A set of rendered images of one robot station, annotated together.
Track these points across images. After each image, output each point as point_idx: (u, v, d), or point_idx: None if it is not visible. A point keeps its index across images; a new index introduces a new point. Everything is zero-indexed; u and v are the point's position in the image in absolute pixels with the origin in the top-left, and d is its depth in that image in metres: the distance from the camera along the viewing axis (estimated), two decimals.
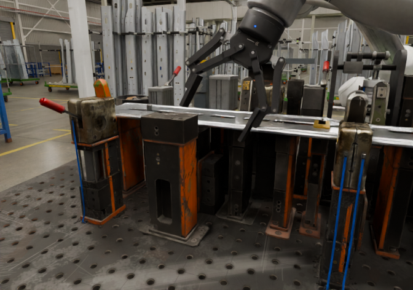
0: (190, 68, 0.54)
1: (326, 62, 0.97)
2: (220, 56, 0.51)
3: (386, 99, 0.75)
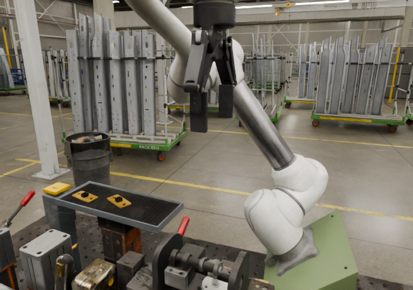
0: (196, 90, 0.44)
1: (184, 222, 0.74)
2: (211, 60, 0.47)
3: None
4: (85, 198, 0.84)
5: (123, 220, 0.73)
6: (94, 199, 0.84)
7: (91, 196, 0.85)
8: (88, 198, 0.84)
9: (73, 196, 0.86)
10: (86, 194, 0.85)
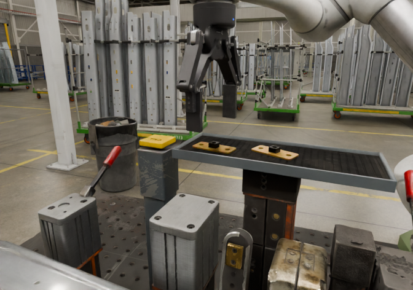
0: (190, 90, 0.45)
1: None
2: (208, 60, 0.47)
3: None
4: (219, 149, 0.54)
5: (315, 173, 0.43)
6: (233, 150, 0.53)
7: (225, 147, 0.55)
8: (222, 148, 0.54)
9: (196, 147, 0.55)
10: (218, 144, 0.55)
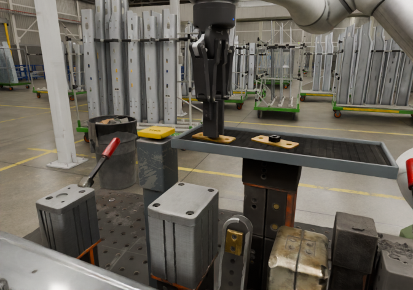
0: (208, 100, 0.50)
1: None
2: (215, 66, 0.49)
3: None
4: (218, 139, 0.53)
5: (316, 161, 0.43)
6: (232, 139, 0.53)
7: (224, 137, 0.54)
8: (221, 138, 0.54)
9: (196, 137, 0.55)
10: (217, 133, 0.54)
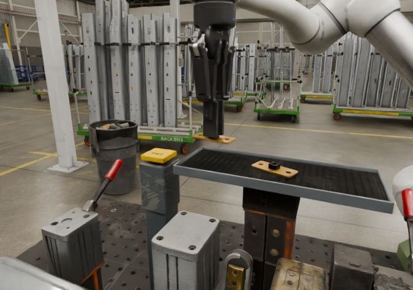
0: (208, 100, 0.50)
1: (412, 197, 0.45)
2: (215, 66, 0.49)
3: None
4: (218, 139, 0.53)
5: (314, 193, 0.44)
6: (232, 140, 0.53)
7: (224, 137, 0.54)
8: (221, 138, 0.54)
9: (195, 137, 0.55)
10: (217, 134, 0.54)
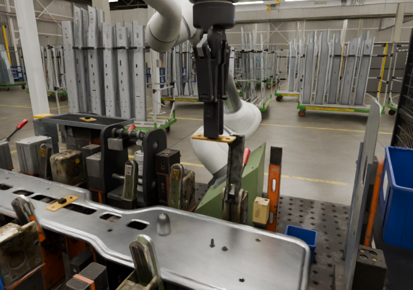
0: (211, 101, 0.50)
1: (131, 126, 1.05)
2: (216, 66, 0.49)
3: (132, 176, 0.83)
4: (219, 139, 0.53)
5: (88, 125, 1.05)
6: (233, 139, 0.53)
7: (225, 137, 0.55)
8: (222, 138, 0.54)
9: (196, 138, 0.54)
10: None
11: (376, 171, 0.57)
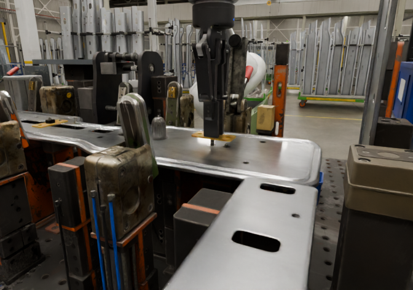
0: (210, 100, 0.50)
1: None
2: (216, 66, 0.49)
3: None
4: (219, 137, 0.53)
5: (80, 61, 0.99)
6: (233, 137, 0.53)
7: (225, 136, 0.55)
8: (222, 136, 0.54)
9: (196, 136, 0.54)
10: None
11: (395, 54, 0.51)
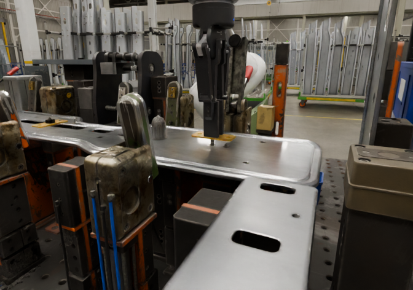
0: (210, 100, 0.50)
1: None
2: (216, 66, 0.49)
3: None
4: (219, 137, 0.53)
5: (80, 61, 0.99)
6: (233, 137, 0.53)
7: (225, 135, 0.55)
8: (222, 136, 0.54)
9: (196, 136, 0.54)
10: None
11: (395, 54, 0.51)
